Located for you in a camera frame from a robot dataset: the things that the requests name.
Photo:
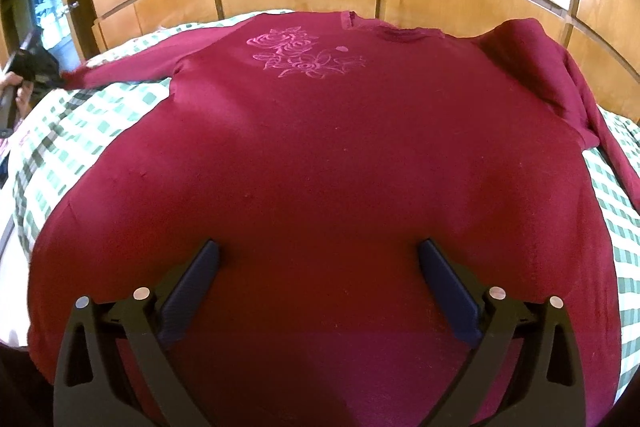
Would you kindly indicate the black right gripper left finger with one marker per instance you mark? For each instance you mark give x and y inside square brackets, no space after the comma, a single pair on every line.
[91,386]

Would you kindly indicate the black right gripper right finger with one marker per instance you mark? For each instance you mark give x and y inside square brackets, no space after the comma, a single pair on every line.
[546,387]

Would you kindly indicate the maroon embroidered sweater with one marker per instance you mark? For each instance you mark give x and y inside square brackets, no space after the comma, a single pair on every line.
[318,150]

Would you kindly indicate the person's left hand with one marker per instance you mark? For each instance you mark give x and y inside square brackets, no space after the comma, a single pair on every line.
[23,92]

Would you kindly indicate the window with blue curtain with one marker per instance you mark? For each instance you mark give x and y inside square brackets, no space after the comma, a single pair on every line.
[51,17]

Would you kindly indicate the green checked bed sheet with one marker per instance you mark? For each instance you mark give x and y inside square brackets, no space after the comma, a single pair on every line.
[68,132]

